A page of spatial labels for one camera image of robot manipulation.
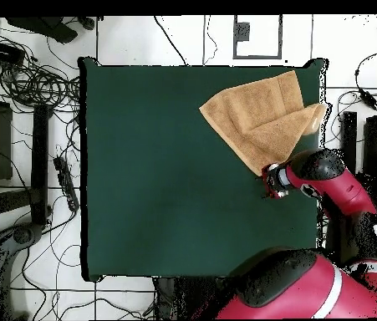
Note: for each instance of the orange terry towel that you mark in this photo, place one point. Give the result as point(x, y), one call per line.
point(258, 120)

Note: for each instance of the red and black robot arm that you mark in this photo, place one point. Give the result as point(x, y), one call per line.
point(308, 287)

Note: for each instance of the black metal bar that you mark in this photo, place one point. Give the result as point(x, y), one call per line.
point(349, 137)

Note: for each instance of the dark green table cloth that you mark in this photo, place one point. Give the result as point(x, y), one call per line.
point(158, 184)

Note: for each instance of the long black power strip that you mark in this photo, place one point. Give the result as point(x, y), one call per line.
point(66, 184)

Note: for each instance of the black rolling chair base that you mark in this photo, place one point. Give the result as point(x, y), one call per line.
point(54, 30)

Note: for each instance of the grey chair base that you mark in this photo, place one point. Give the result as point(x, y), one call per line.
point(4, 267)

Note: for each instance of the black adapter box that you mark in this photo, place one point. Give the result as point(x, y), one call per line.
point(2, 51)

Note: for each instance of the grey square frame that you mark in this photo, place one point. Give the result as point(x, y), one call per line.
point(257, 57)

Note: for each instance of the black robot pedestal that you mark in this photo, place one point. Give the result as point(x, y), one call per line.
point(188, 297)

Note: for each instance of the black metal frame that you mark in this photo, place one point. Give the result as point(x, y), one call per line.
point(39, 160)

